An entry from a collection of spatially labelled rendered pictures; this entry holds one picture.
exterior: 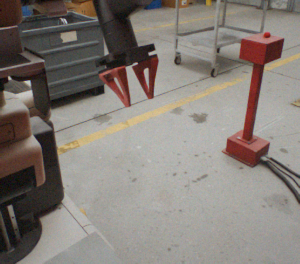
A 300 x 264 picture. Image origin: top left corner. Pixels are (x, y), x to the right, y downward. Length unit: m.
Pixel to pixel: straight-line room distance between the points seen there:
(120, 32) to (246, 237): 1.34
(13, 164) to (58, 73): 1.98
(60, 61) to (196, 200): 1.61
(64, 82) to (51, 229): 1.68
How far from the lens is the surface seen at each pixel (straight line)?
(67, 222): 1.37
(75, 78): 2.86
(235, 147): 2.17
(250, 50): 1.88
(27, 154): 0.86
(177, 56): 3.84
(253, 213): 1.84
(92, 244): 0.33
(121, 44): 0.57
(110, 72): 0.56
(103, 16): 0.59
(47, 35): 2.67
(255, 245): 1.70
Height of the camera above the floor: 1.25
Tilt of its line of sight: 27 degrees down
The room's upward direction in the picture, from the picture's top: straight up
